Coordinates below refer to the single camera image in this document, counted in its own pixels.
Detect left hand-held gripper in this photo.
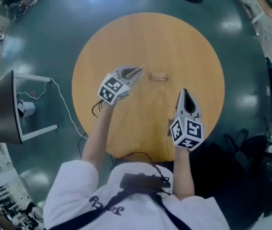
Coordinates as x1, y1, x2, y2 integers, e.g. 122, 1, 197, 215
97, 65, 145, 105

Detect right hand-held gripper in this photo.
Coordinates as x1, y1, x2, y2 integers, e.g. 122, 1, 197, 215
168, 88, 205, 151

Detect small wooden block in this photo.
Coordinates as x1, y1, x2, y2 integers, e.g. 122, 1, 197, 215
149, 72, 170, 82

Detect person's left forearm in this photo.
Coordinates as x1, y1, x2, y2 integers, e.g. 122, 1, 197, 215
81, 103, 114, 171

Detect person's right forearm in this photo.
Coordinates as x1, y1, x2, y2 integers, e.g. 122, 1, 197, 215
172, 148, 196, 201

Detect round wooden table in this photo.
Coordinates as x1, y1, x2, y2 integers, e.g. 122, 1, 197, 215
71, 12, 225, 164

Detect black office chair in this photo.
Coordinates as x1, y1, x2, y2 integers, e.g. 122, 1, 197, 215
222, 128, 272, 174

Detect black chest device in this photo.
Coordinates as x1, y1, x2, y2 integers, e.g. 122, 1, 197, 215
120, 172, 172, 194

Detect white bin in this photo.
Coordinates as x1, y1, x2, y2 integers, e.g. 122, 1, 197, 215
17, 99, 36, 119

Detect person's white shirt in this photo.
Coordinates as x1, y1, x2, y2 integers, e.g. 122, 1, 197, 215
42, 159, 230, 230

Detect black desk with white legs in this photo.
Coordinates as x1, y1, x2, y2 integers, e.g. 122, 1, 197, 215
0, 69, 59, 145

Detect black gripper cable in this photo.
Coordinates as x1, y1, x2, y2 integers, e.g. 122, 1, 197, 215
91, 99, 106, 117

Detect black chest device cable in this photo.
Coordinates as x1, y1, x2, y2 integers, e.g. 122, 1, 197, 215
112, 151, 166, 179

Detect white floor cable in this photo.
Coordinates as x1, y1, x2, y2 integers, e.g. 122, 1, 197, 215
16, 78, 89, 139

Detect black harness straps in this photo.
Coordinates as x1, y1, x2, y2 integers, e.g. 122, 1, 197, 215
44, 189, 187, 230

